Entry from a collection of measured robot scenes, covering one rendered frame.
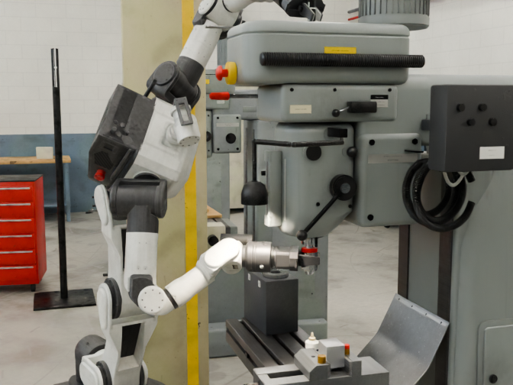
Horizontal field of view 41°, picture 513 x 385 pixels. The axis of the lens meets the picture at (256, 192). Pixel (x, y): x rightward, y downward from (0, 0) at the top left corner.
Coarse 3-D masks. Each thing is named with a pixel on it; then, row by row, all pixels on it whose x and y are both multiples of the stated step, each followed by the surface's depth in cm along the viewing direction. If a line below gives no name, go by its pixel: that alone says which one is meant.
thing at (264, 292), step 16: (256, 272) 243; (272, 272) 239; (288, 272) 238; (256, 288) 239; (272, 288) 232; (288, 288) 234; (256, 304) 240; (272, 304) 232; (288, 304) 234; (256, 320) 240; (272, 320) 233; (288, 320) 235
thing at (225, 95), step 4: (212, 92) 194; (216, 92) 194; (220, 92) 195; (224, 92) 195; (212, 96) 194; (216, 96) 194; (220, 96) 194; (224, 96) 194; (228, 96) 195; (232, 96) 196; (236, 96) 196; (240, 96) 196; (244, 96) 197; (248, 96) 197; (252, 96) 197; (256, 96) 198
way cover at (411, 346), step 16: (400, 304) 221; (416, 304) 214; (384, 320) 226; (400, 320) 218; (416, 320) 210; (432, 320) 204; (384, 336) 222; (400, 336) 214; (416, 336) 207; (432, 336) 201; (368, 352) 222; (384, 352) 216; (400, 352) 210; (416, 352) 204; (432, 352) 197; (400, 368) 205; (416, 368) 200; (400, 384) 200
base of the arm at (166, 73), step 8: (160, 64) 217; (168, 64) 214; (176, 64) 214; (160, 72) 215; (168, 72) 213; (176, 72) 212; (152, 80) 216; (160, 80) 213; (168, 80) 212; (176, 80) 212; (160, 88) 213; (168, 88) 211; (160, 96) 214; (168, 96) 213; (200, 96) 223; (192, 104) 222
